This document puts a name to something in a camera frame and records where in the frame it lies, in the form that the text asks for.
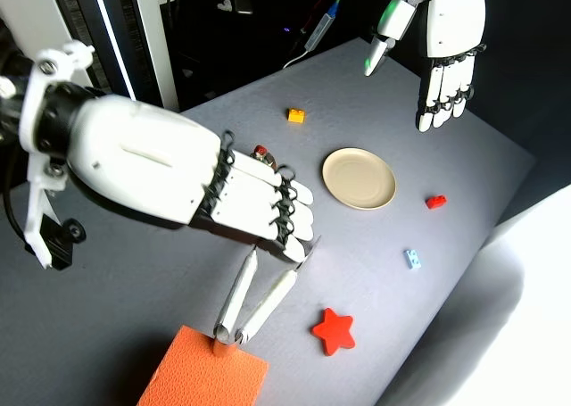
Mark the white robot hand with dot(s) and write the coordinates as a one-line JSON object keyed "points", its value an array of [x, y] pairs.
{"points": [[455, 18], [143, 156]]}

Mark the chocolate toy cupcake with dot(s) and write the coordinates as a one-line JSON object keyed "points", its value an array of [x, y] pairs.
{"points": [[261, 152]]}

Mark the beige round plate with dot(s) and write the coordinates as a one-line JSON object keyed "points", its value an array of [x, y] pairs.
{"points": [[359, 178]]}

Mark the white robot body column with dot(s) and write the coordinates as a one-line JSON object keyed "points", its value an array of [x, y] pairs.
{"points": [[151, 44]]}

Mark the yellow toy brick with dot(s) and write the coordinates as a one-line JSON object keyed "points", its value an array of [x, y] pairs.
{"points": [[296, 116]]}

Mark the red toy brick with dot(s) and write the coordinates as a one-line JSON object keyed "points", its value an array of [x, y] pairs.
{"points": [[436, 202]]}

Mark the orange foam block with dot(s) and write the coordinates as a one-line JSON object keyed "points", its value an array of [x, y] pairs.
{"points": [[201, 375]]}

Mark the light blue toy brick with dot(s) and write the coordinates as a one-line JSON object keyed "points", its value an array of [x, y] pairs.
{"points": [[412, 259]]}

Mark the red star block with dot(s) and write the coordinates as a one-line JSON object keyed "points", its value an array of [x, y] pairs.
{"points": [[333, 332]]}

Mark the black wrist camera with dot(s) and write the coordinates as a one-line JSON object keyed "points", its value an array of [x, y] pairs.
{"points": [[60, 245]]}

